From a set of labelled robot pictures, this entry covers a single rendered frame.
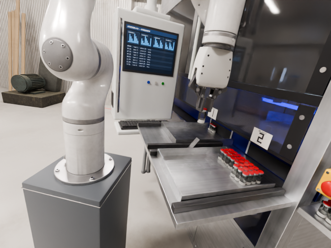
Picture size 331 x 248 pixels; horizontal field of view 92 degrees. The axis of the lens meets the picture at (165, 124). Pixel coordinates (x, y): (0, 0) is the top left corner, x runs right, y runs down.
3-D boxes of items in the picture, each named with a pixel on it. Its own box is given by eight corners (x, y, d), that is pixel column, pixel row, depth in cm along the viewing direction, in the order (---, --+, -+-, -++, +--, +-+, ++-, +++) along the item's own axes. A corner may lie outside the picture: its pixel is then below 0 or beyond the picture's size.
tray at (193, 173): (224, 153, 78) (226, 146, 77) (272, 192, 55) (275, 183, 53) (156, 156, 67) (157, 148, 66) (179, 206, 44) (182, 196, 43)
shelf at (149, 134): (203, 127, 117) (204, 124, 116) (307, 203, 55) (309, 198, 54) (137, 126, 102) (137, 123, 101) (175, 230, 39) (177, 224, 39)
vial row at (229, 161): (220, 157, 72) (223, 148, 71) (251, 184, 57) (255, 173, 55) (216, 157, 72) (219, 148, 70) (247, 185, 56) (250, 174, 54)
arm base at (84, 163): (38, 178, 49) (29, 121, 43) (79, 149, 67) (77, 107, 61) (95, 191, 47) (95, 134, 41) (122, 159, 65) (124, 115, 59)
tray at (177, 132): (207, 127, 112) (208, 122, 111) (232, 144, 89) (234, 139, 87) (160, 126, 101) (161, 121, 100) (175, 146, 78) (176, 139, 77)
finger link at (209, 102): (216, 89, 49) (212, 109, 51) (208, 87, 48) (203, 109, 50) (223, 90, 46) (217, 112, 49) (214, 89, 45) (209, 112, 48)
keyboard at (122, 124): (167, 122, 135) (167, 119, 134) (174, 128, 123) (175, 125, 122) (117, 122, 119) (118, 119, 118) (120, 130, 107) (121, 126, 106)
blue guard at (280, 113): (154, 84, 225) (155, 70, 219) (293, 162, 52) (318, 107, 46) (154, 84, 225) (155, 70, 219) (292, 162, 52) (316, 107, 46)
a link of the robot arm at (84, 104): (52, 121, 46) (42, 25, 38) (85, 106, 63) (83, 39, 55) (94, 126, 46) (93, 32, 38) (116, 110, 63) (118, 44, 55)
